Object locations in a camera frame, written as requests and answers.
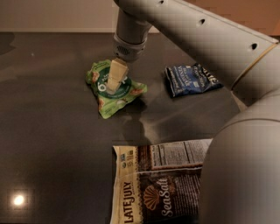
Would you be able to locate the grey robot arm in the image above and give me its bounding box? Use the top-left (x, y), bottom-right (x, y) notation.
top-left (114, 0), bottom-right (280, 224)

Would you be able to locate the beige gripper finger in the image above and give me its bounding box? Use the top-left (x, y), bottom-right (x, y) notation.
top-left (107, 58), bottom-right (129, 95)

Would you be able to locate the brown Late July chip bag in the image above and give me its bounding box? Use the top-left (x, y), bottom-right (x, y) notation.
top-left (110, 139), bottom-right (211, 224)

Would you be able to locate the blue kettle chip bag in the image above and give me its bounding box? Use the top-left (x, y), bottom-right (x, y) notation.
top-left (164, 63), bottom-right (223, 98)

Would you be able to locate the green rice chip bag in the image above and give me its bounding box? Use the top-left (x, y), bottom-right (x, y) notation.
top-left (85, 59), bottom-right (148, 119)

